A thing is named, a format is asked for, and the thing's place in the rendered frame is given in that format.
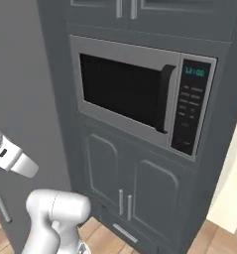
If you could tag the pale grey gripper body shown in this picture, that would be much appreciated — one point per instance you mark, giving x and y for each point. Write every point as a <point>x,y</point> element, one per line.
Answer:
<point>25,166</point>

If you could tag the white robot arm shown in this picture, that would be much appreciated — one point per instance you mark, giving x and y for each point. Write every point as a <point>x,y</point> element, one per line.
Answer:
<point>57,206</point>

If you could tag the dark grey cupboard door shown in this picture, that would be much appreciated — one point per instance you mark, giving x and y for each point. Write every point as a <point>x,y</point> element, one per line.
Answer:
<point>159,195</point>
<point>93,8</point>
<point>103,165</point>
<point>189,13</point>

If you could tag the grey fridge door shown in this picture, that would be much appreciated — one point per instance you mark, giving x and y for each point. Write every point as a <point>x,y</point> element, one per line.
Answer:
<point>21,72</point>

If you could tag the black microwave door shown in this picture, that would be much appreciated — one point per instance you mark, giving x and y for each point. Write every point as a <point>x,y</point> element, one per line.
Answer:
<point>123,87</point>

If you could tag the dark grey drawer front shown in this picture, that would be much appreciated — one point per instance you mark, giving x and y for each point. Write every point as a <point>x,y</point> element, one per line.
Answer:
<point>146,243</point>

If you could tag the silver microwave oven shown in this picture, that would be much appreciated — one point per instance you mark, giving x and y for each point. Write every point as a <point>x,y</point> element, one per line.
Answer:
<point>133,49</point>

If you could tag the dark grey tall cabinet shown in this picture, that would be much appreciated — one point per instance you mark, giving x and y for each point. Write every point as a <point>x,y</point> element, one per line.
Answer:
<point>222,99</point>

